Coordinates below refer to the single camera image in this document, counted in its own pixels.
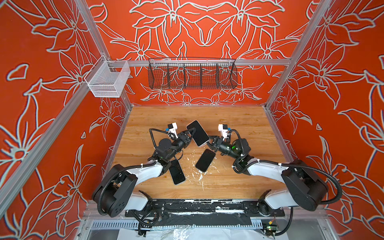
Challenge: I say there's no left black phone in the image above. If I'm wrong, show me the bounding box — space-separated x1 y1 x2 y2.
169 160 186 185

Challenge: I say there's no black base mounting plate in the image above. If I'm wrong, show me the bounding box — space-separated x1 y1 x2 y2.
125 199 286 226

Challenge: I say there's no clear plastic bin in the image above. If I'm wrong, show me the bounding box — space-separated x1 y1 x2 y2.
85 56 131 98

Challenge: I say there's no small green circuit board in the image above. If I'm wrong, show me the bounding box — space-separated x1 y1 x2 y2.
263 223 279 236

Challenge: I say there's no middle black phone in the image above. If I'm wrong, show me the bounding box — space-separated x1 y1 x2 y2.
195 149 216 172

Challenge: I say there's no black wire basket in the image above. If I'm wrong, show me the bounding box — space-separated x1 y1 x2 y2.
148 58 238 90

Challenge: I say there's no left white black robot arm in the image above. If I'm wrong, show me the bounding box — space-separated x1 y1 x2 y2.
92 128 196 218

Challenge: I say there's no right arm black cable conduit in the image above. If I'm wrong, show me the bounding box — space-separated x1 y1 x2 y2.
229 128 343 205

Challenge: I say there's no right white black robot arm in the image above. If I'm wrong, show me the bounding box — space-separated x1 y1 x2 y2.
208 136 329 216

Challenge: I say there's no white perforated cable duct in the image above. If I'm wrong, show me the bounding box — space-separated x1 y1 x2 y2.
89 219 263 231

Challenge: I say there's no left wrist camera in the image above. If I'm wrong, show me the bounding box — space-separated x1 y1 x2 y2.
166 123 178 140

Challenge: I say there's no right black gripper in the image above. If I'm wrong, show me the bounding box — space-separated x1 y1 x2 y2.
201 136 242 162

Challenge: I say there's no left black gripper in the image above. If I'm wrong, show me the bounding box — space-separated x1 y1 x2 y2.
166 128 195 162

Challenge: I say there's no black phone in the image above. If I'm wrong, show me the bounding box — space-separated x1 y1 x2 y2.
195 149 216 172
169 160 186 185

